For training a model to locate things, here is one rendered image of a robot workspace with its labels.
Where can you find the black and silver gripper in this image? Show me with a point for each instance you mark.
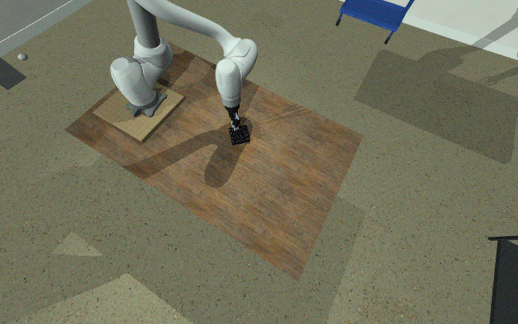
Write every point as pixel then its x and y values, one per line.
pixel 233 114

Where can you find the black knob box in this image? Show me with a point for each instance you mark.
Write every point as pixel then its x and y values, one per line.
pixel 239 136

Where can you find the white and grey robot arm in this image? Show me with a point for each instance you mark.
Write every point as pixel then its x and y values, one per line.
pixel 136 77

